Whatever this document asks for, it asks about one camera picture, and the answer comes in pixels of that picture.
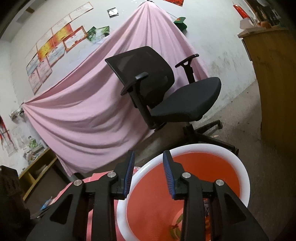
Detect leaves and wrappers pile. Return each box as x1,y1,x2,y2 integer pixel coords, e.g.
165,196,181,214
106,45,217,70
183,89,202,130
170,211,183,240

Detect pink plaid tablecloth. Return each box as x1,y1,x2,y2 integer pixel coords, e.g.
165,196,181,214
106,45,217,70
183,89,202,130
49,166,139,241

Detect blue cover book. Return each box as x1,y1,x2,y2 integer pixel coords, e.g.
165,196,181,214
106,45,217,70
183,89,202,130
40,197,54,210

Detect orange white plastic basin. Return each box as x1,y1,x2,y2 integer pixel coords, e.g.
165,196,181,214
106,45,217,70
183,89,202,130
116,144,250,240

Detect pink hanging sheet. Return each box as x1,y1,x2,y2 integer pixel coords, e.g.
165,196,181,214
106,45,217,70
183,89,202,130
23,1,195,175

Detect black office chair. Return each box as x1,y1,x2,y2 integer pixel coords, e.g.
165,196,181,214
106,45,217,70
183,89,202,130
104,46,239,156

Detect wooden cabinet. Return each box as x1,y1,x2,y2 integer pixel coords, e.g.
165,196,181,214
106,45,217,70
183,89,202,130
238,28,295,153

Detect wooden wall shelf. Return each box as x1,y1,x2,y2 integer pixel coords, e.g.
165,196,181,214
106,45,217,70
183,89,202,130
19,148,57,202

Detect red tassel wall ornament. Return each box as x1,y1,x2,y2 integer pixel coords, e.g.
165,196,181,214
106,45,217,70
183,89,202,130
0,116,11,146

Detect certificates on wall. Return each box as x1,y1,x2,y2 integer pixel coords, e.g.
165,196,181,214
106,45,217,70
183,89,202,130
24,1,94,95

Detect green cap on wall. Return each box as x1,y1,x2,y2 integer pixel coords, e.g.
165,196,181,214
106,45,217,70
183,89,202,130
174,16,187,32

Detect red diamond wall poster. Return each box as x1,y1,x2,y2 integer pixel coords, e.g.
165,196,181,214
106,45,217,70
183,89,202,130
165,0,184,6

